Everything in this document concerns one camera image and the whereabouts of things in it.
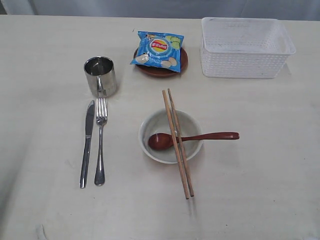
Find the white ceramic bowl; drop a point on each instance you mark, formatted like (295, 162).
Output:
(158, 123)

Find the brown wooden spoon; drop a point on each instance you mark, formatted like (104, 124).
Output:
(162, 141)

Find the brown wooden chopstick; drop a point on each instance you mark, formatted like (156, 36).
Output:
(175, 144)
(180, 144)

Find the brown wooden plate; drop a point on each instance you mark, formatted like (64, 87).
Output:
(163, 72)

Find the silver metal fork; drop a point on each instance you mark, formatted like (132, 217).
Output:
(101, 120)

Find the silver table knife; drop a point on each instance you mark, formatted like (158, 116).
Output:
(89, 123)

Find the blue chips bag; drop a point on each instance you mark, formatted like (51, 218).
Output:
(160, 50)

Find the shiny steel cup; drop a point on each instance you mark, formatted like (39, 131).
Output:
(100, 75)

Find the white perforated plastic basket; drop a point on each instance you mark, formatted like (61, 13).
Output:
(244, 48)

